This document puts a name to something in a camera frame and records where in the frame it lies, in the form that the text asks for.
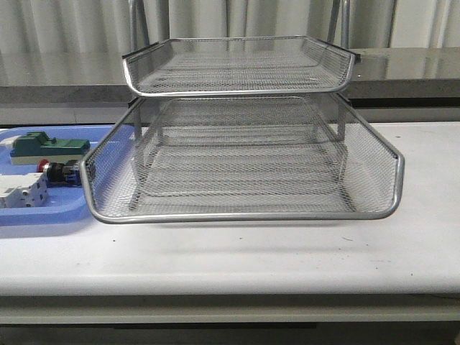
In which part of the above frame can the red emergency stop push button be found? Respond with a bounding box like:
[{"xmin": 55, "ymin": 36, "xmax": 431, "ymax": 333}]
[{"xmin": 37, "ymin": 159, "xmax": 82, "ymax": 187}]

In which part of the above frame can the silver mesh top tray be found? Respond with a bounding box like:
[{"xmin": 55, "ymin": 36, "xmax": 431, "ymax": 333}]
[{"xmin": 122, "ymin": 36, "xmax": 359, "ymax": 98}]

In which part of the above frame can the blue plastic tray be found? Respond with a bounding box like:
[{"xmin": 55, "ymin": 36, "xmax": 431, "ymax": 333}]
[{"xmin": 1, "ymin": 124, "xmax": 113, "ymax": 226}]

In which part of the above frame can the white circuit breaker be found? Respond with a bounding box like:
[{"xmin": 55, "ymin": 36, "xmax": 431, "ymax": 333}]
[{"xmin": 1, "ymin": 172, "xmax": 48, "ymax": 208}]

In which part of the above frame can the green and beige electrical block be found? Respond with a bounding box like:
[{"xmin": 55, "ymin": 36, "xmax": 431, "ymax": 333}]
[{"xmin": 10, "ymin": 131, "xmax": 91, "ymax": 165}]

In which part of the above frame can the grey metal rack frame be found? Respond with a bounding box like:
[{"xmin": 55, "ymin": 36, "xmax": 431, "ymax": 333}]
[{"xmin": 127, "ymin": 0, "xmax": 358, "ymax": 213}]

